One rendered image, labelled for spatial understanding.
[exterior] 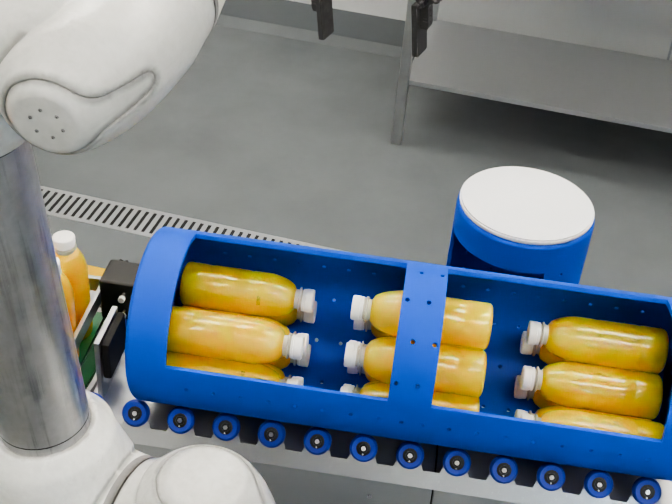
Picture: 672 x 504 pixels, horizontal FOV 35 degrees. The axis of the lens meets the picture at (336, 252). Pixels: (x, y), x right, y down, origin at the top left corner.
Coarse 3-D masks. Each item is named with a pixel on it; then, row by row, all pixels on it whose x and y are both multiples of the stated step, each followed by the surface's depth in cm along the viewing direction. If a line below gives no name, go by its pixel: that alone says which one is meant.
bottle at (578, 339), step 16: (560, 320) 169; (576, 320) 168; (592, 320) 169; (544, 336) 169; (560, 336) 167; (576, 336) 167; (592, 336) 166; (608, 336) 166; (624, 336) 166; (640, 336) 166; (656, 336) 166; (560, 352) 168; (576, 352) 167; (592, 352) 167; (608, 352) 166; (624, 352) 166; (640, 352) 166; (656, 352) 166; (624, 368) 168; (640, 368) 167; (656, 368) 167
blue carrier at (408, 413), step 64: (192, 256) 182; (256, 256) 179; (320, 256) 175; (128, 320) 159; (320, 320) 184; (512, 320) 180; (640, 320) 176; (128, 384) 164; (192, 384) 161; (256, 384) 159; (320, 384) 181; (512, 384) 181; (512, 448) 161; (576, 448) 158; (640, 448) 156
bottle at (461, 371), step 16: (368, 352) 162; (384, 352) 161; (448, 352) 161; (464, 352) 162; (480, 352) 162; (368, 368) 162; (384, 368) 161; (448, 368) 160; (464, 368) 160; (480, 368) 160; (448, 384) 161; (464, 384) 160; (480, 384) 160
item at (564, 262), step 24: (456, 216) 219; (456, 240) 231; (480, 240) 211; (504, 240) 208; (576, 240) 210; (456, 264) 238; (480, 264) 243; (504, 264) 211; (528, 264) 209; (552, 264) 210; (576, 264) 215
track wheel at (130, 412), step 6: (132, 402) 172; (138, 402) 172; (144, 402) 172; (126, 408) 172; (132, 408) 172; (138, 408) 172; (144, 408) 171; (126, 414) 172; (132, 414) 171; (138, 414) 172; (144, 414) 171; (126, 420) 172; (132, 420) 172; (138, 420) 171; (144, 420) 171; (132, 426) 172; (138, 426) 172
